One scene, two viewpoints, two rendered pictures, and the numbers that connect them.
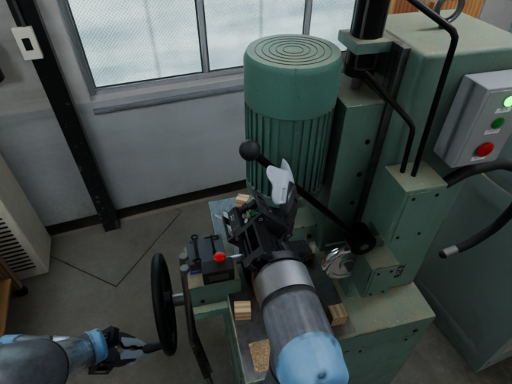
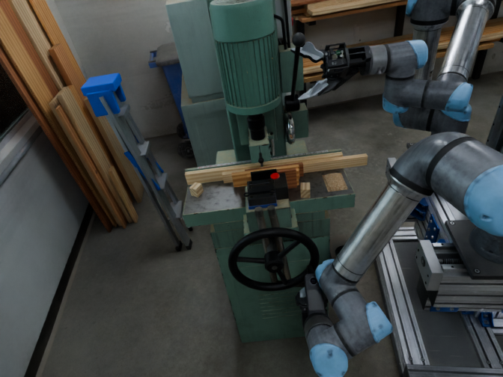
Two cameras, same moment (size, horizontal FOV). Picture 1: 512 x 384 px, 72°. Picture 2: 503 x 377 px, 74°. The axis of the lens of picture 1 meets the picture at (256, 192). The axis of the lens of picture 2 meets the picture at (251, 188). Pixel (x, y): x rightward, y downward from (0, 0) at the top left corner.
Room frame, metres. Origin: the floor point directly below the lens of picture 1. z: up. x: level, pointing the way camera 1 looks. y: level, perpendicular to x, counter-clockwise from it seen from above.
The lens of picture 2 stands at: (0.37, 0.94, 1.65)
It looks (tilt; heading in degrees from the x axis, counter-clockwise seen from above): 37 degrees down; 287
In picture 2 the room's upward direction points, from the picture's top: 9 degrees counter-clockwise
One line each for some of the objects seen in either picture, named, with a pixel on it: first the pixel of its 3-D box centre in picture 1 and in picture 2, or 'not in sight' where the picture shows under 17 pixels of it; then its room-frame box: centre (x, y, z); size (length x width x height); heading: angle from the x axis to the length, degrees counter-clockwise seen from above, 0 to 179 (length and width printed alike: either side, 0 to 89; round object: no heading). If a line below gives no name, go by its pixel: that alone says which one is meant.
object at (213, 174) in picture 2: not in sight; (263, 168); (0.62, -0.09, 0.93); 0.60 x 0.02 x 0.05; 14
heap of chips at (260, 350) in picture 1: (273, 351); (334, 179); (0.36, -0.04, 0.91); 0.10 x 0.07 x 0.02; 104
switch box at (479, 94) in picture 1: (481, 120); (281, 11); (0.56, -0.41, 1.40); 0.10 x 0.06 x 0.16; 104
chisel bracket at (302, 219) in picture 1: (287, 231); (260, 145); (0.63, -0.08, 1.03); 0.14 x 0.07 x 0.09; 104
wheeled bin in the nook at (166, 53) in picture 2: not in sight; (197, 98); (1.59, -1.83, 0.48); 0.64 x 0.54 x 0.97; 23
